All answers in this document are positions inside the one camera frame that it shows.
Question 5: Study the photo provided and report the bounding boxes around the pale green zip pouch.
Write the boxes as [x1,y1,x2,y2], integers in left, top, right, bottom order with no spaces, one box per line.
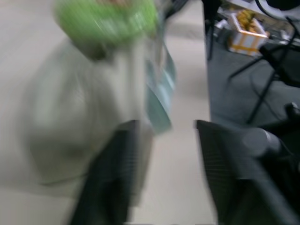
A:
[27,37,178,188]

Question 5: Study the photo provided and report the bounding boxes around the white and yellow box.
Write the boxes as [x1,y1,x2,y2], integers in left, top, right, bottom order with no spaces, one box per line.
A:
[226,10,269,56]

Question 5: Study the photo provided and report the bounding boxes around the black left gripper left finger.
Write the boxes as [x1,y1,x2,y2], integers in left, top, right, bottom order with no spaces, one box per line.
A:
[70,119,141,225]

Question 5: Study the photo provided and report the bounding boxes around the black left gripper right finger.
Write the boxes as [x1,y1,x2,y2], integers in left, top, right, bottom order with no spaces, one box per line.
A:
[195,119,300,225]

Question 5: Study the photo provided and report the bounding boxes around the green plush keychain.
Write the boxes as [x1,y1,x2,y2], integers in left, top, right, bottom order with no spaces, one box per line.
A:
[54,0,158,62]

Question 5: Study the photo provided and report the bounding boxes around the black tripod stand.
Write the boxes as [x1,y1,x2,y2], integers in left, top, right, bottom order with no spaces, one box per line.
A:
[228,16,300,125]

